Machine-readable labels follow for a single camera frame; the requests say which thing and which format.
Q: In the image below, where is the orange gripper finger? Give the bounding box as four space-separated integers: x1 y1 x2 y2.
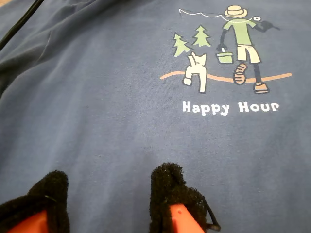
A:
0 169 71 233
149 162 208 233

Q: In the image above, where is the black elastic tie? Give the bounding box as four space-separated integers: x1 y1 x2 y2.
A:
204 198 222 233

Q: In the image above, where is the black camera cable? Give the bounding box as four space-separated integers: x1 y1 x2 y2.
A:
0 0 44 49

